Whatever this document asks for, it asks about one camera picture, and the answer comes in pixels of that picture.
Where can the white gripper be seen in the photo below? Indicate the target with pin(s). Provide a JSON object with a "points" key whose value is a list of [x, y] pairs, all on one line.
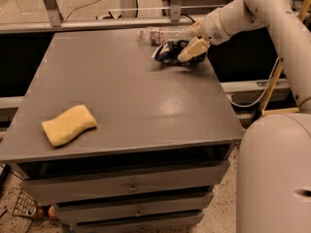
{"points": [[212, 26]]}

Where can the blue chip bag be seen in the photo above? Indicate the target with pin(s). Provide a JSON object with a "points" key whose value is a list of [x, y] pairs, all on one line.
{"points": [[168, 52]]}

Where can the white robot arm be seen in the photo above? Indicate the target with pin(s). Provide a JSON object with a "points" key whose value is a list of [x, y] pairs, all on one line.
{"points": [[273, 177]]}

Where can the clear plastic water bottle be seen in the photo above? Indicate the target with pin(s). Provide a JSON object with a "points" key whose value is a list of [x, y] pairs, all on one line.
{"points": [[155, 36]]}

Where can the grey metal railing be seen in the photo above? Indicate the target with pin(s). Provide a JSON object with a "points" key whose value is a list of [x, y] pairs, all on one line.
{"points": [[18, 16]]}

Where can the yellow wooden stand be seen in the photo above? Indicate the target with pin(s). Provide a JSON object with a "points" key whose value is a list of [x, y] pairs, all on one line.
{"points": [[282, 81]]}

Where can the grey drawer cabinet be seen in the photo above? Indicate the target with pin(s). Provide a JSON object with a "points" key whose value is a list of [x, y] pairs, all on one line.
{"points": [[147, 115]]}

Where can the yellow sponge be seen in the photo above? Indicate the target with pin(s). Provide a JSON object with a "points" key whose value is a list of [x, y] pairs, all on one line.
{"points": [[67, 126]]}

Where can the bottom grey drawer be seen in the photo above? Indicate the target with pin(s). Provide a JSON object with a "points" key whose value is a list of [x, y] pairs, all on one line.
{"points": [[142, 224]]}

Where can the grey drawer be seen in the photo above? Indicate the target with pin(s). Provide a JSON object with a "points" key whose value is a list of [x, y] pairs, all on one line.
{"points": [[142, 224], [135, 208], [126, 182]]}

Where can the top grey drawer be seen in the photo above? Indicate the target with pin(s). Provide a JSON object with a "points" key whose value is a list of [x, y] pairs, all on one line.
{"points": [[126, 182]]}

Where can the middle grey drawer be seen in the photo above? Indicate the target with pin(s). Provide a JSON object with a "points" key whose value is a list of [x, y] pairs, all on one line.
{"points": [[135, 208]]}

